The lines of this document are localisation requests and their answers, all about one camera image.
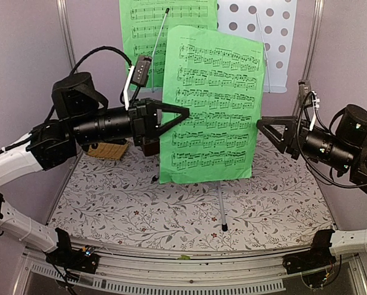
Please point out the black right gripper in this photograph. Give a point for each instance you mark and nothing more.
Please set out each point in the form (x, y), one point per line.
(295, 144)

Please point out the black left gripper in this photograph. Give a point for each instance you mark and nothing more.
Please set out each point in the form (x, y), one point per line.
(149, 126)

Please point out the dark red metronome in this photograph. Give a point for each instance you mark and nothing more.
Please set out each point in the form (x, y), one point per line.
(150, 147)

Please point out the green sheet music stack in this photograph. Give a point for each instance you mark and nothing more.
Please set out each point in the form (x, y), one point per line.
(219, 77)

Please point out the green sheet music page one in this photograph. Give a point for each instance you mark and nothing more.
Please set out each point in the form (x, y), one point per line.
(145, 25)

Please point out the white perforated music stand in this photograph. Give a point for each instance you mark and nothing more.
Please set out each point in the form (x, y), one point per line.
(269, 22)

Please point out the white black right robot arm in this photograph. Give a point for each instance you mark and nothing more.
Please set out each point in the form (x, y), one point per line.
(346, 152)

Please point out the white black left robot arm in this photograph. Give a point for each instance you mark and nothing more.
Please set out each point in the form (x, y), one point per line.
(83, 120)

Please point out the woven bamboo tray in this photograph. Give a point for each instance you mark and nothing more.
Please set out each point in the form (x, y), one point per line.
(107, 151)

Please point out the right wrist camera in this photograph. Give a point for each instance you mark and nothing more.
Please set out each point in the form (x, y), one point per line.
(308, 102)

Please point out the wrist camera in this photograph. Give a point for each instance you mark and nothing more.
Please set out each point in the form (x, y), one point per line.
(138, 75)
(308, 102)

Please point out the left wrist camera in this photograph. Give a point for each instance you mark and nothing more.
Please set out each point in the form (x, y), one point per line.
(138, 75)

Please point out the aluminium corner post right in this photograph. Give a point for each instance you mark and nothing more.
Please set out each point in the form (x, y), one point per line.
(305, 38)

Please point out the aluminium corner post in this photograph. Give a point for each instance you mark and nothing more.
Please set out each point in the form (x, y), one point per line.
(305, 38)
(66, 31)

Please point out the aluminium corner post left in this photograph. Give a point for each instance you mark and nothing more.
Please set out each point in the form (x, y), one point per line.
(66, 31)

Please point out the aluminium front rail frame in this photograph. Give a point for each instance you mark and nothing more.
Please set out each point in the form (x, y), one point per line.
(130, 270)

